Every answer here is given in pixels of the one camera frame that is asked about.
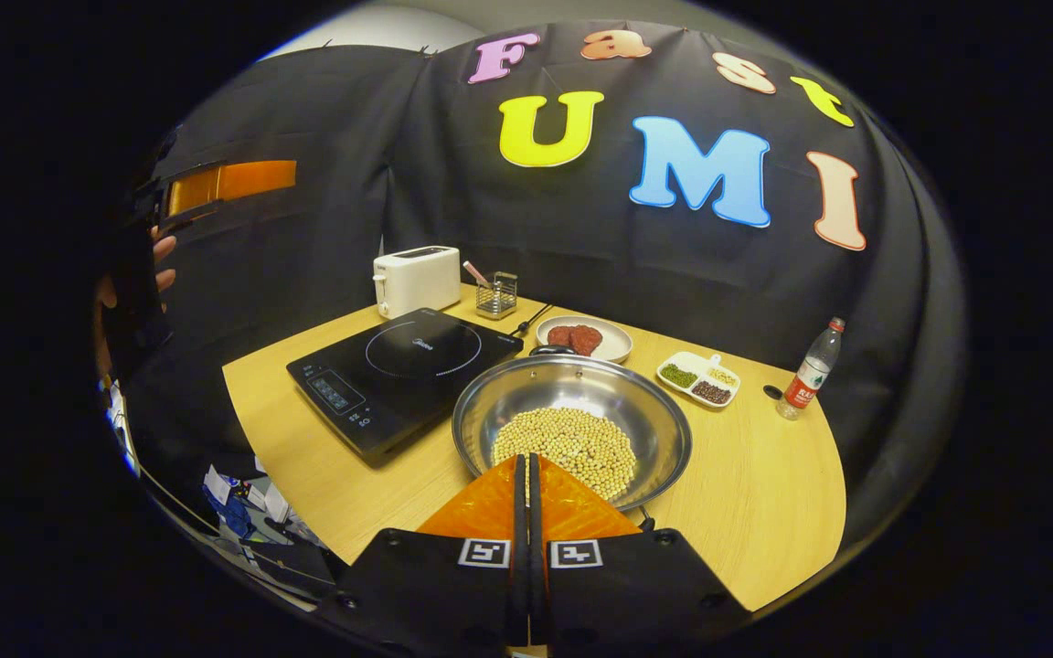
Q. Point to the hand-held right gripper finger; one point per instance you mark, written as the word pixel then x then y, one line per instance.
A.
pixel 536 521
pixel 520 521

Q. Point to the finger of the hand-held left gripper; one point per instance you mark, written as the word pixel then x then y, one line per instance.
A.
pixel 243 180

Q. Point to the black induction cooktop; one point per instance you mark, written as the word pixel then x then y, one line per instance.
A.
pixel 398 366

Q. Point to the pile of soybeans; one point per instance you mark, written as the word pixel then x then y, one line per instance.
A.
pixel 572 448

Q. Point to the red meat slices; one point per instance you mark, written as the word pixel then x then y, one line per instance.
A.
pixel 577 338

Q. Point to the white oval plate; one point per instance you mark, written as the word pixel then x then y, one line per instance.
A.
pixel 616 345

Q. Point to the white toaster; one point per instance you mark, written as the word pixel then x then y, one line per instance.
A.
pixel 417 281

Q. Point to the white divided dish with beans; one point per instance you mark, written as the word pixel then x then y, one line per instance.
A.
pixel 698 379

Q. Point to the pink straw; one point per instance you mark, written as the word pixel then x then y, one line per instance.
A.
pixel 474 272

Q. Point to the black backdrop cloth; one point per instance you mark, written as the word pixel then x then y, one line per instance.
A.
pixel 673 274

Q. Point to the clear water bottle red label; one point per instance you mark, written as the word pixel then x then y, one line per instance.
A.
pixel 810 375

